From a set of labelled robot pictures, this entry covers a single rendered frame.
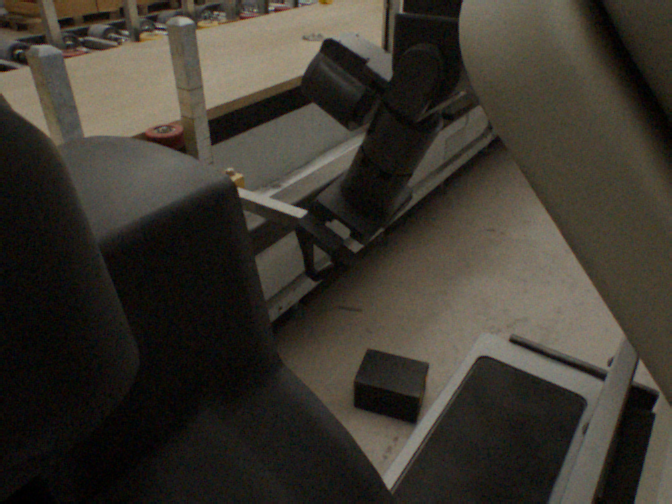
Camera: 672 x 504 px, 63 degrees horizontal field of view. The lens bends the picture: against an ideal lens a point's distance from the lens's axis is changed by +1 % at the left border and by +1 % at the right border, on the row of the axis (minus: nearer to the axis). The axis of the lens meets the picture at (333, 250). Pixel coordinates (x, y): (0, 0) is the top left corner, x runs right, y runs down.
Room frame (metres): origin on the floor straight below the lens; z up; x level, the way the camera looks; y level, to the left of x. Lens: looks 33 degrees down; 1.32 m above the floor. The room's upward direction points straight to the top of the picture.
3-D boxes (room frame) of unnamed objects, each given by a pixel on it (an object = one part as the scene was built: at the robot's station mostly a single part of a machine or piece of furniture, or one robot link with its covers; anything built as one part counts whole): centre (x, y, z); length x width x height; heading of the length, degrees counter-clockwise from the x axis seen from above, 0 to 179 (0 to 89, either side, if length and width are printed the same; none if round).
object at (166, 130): (1.12, 0.36, 0.85); 0.08 x 0.08 x 0.11
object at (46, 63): (0.79, 0.41, 0.91); 0.04 x 0.04 x 0.48; 55
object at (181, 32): (1.00, 0.26, 0.91); 0.04 x 0.04 x 0.48; 55
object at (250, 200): (1.00, 0.20, 0.80); 0.43 x 0.03 x 0.04; 55
